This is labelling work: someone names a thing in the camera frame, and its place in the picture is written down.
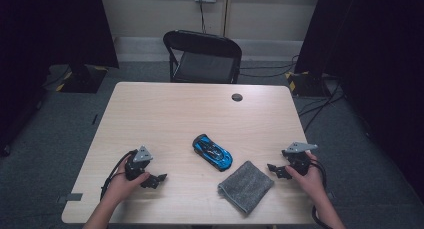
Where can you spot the black stand base yellow tape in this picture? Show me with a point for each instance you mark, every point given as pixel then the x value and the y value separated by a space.
pixel 306 85
pixel 83 80

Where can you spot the small black floor tape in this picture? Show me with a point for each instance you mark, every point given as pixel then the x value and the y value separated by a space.
pixel 95 119

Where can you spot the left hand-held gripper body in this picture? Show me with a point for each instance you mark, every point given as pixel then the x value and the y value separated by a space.
pixel 136 165

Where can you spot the blue and black toy car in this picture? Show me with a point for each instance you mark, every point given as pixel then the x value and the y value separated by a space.
pixel 213 153

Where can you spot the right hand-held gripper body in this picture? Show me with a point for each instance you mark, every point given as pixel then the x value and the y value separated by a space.
pixel 298 160

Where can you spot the grey tape strip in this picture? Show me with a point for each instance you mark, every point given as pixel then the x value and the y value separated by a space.
pixel 71 197

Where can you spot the person's left hand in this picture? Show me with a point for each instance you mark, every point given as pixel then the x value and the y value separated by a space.
pixel 121 187

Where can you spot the person's right hand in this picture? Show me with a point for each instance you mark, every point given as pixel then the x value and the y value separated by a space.
pixel 311 182

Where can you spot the black folding chair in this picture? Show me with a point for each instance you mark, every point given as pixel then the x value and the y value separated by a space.
pixel 205 67

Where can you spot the round grey table grommet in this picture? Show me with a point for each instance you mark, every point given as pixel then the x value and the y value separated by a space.
pixel 237 97

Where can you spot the grey terry cloth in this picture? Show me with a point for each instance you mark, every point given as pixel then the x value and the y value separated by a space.
pixel 246 186

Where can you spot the black curtain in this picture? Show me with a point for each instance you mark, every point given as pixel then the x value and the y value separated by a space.
pixel 50 25
pixel 376 72

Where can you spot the thin vertical wall conduit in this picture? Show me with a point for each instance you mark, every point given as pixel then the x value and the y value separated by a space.
pixel 226 14

